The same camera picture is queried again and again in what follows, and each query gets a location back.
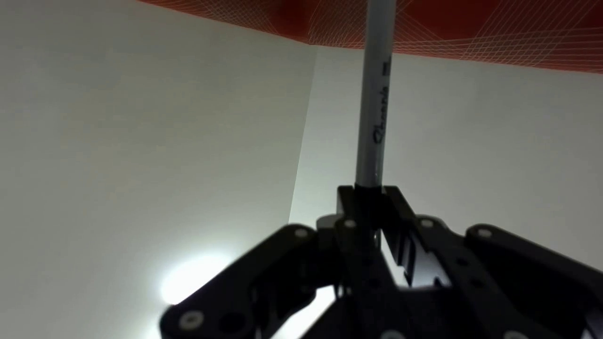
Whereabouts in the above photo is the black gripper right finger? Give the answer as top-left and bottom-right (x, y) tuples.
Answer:
(375, 183), (603, 339)

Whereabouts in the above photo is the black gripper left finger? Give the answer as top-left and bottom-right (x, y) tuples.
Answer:
(159, 185), (381, 339)

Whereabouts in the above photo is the grey marker with black cap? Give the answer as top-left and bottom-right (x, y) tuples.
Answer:
(353, 0), (400, 191)

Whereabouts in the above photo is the orange patterned sofa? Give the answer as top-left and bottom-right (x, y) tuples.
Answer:
(138, 0), (603, 76)

